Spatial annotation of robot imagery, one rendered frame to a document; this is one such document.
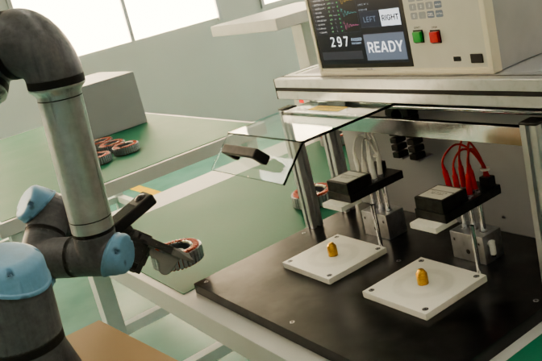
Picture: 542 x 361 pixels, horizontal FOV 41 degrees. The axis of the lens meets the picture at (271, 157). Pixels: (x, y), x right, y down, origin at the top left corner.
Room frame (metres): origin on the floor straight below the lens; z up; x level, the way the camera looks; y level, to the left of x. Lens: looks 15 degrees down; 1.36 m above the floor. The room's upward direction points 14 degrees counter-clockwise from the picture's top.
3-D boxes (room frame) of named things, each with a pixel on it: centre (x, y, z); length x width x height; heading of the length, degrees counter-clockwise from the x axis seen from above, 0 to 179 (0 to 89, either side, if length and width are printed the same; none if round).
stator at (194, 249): (1.45, 0.25, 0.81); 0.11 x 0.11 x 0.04
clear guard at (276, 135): (1.32, -0.08, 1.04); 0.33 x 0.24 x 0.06; 122
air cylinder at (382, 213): (1.40, -0.20, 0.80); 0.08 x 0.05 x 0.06; 32
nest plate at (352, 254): (1.32, -0.08, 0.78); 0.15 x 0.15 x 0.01; 32
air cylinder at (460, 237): (1.19, -0.33, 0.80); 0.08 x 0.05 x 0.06; 32
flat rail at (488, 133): (1.27, -0.22, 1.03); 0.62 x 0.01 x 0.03; 32
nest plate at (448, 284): (1.12, -0.20, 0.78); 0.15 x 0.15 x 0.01; 32
